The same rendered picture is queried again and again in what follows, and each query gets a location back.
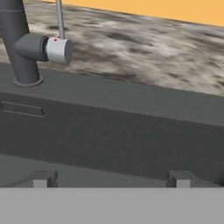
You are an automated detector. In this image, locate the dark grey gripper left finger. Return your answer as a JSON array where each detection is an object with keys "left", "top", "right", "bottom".
[{"left": 10, "top": 170, "right": 59, "bottom": 188}]

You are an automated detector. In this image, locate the silver tap handle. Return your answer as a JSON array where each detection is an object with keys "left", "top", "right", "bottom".
[{"left": 45, "top": 0, "right": 74, "bottom": 66}]

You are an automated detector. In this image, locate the dark grey sink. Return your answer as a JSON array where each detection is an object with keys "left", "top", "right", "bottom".
[{"left": 0, "top": 60, "right": 224, "bottom": 188}]

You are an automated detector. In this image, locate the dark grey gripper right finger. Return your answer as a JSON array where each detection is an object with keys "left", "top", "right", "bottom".
[{"left": 165, "top": 170, "right": 221, "bottom": 188}]

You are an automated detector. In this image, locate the dark grey tap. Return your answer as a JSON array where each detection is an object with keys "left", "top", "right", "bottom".
[{"left": 0, "top": 0, "right": 50, "bottom": 88}]

